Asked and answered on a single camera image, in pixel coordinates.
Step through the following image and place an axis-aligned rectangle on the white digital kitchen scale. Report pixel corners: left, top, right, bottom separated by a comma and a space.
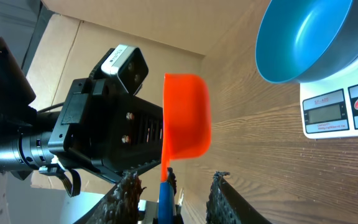
300, 57, 358, 139

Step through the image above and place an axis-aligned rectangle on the teal blue bowl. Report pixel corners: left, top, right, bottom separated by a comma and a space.
255, 0, 358, 84

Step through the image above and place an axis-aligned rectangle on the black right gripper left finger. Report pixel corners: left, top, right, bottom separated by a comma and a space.
75, 172, 145, 224

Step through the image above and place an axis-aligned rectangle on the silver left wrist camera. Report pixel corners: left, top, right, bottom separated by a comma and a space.
101, 44, 149, 95

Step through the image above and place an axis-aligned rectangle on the orange measuring scoop blue handle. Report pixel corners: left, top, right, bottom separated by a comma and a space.
157, 73, 212, 223

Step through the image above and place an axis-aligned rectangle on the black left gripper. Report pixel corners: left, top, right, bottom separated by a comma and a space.
48, 78, 163, 183

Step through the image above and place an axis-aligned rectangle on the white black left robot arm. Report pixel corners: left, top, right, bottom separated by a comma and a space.
0, 38, 163, 197

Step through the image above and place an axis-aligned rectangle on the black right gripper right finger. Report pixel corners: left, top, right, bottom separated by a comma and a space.
206, 171, 271, 224

